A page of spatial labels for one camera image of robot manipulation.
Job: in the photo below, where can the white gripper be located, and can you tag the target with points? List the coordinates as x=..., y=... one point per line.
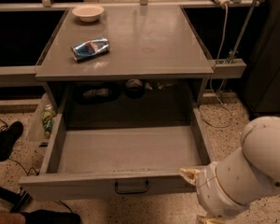
x=215, y=190

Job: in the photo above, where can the grey top drawer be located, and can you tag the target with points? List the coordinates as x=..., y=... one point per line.
x=85, y=164

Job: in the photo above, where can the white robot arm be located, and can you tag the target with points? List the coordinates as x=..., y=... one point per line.
x=226, y=188

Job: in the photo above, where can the grey drawer cabinet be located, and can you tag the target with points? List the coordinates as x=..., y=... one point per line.
x=143, y=81

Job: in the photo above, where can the dark cabinet at right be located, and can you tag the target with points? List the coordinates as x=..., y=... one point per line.
x=260, y=85

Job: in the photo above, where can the person's leg with sock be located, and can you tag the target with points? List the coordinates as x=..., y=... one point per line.
x=39, y=217

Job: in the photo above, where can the green plastic bottle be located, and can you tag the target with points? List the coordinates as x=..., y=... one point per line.
x=47, y=117

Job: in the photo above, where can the black stand leg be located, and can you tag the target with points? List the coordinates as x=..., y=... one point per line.
x=17, y=200

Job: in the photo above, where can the black shoe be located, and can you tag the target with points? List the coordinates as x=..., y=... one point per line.
x=8, y=139

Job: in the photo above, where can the white ceramic bowl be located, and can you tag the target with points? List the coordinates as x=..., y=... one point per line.
x=88, y=13

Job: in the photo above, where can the black top drawer handle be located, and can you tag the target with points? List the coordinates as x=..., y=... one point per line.
x=131, y=188

